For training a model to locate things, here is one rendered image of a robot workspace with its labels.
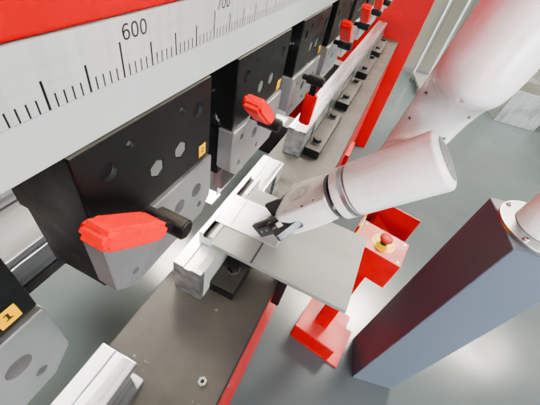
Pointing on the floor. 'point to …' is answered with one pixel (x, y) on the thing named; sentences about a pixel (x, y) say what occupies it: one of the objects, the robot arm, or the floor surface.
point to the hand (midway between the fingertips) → (269, 217)
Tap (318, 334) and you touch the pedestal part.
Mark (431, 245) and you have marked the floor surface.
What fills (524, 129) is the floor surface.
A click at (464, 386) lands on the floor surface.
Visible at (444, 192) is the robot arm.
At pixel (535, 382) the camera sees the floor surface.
